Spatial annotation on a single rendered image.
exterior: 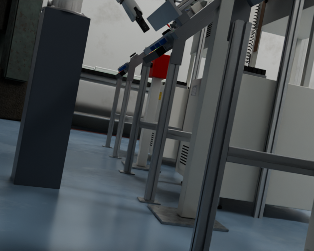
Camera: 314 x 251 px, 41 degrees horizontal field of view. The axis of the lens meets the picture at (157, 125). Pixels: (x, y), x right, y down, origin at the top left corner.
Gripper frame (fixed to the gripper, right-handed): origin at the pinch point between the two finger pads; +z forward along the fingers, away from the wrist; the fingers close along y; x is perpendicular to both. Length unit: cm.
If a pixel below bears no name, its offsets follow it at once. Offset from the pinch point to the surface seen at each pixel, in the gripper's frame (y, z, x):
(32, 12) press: -326, -103, -23
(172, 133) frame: 24, 44, -21
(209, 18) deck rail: 20.8, 12.9, 20.9
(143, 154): -84, 65, -28
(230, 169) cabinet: 20, 73, -8
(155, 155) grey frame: 24, 47, -32
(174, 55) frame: 25.0, 17.4, -1.9
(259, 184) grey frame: 24, 86, -1
